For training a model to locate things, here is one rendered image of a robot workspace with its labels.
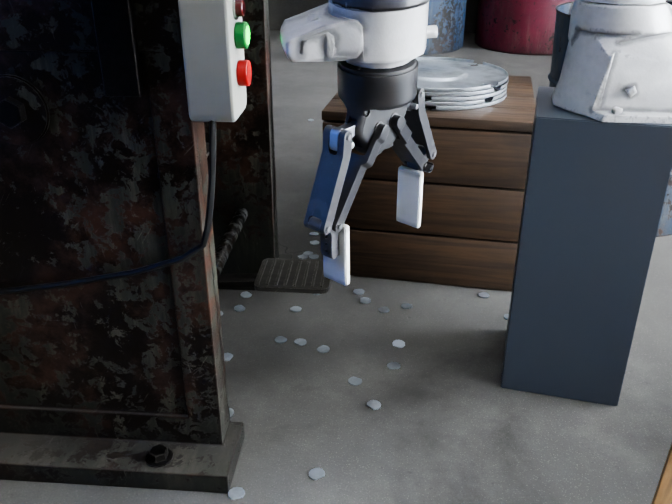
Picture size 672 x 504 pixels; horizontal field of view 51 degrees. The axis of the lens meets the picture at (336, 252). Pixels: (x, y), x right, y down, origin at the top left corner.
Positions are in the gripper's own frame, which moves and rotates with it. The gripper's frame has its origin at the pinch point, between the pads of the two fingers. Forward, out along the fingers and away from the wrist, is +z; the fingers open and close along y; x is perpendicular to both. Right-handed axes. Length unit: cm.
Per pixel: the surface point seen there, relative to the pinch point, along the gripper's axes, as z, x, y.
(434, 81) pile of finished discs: 8, 31, 65
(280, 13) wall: 74, 249, 262
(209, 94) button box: -14.1, 18.3, -4.7
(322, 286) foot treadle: 25.0, 20.8, 16.0
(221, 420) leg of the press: 31.6, 18.5, -9.6
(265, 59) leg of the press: -1, 47, 34
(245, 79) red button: -14.8, 16.8, -0.6
